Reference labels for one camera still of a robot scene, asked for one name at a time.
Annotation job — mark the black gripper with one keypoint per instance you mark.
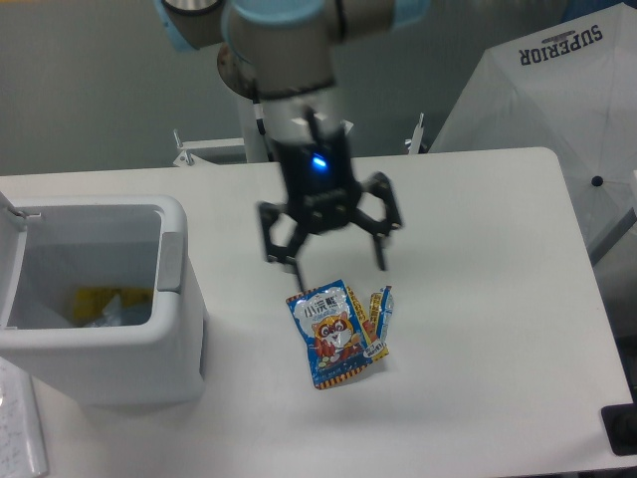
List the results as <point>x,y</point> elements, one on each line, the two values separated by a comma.
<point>322,196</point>

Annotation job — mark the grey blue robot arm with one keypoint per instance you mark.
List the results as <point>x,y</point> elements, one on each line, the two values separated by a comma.
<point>278,55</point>

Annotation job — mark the yellow trash inside can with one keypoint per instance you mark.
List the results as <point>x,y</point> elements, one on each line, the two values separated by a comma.
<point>97,307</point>

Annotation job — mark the white plastic trash can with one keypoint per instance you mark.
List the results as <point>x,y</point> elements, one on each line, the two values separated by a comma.
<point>52,246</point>

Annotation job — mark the yellow orange snack wrapper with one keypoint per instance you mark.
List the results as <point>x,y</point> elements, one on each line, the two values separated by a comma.
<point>374,322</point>

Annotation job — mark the blue snack bag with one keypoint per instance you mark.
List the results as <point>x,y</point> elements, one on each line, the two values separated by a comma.
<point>332,330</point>

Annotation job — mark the white Superior umbrella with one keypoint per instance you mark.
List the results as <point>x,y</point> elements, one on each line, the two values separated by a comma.
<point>572,89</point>

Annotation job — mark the black device at table edge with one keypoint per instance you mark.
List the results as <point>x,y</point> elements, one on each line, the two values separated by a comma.
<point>620,425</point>

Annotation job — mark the paper sheet in plastic sleeve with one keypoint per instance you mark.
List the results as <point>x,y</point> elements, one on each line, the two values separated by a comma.
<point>23,451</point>

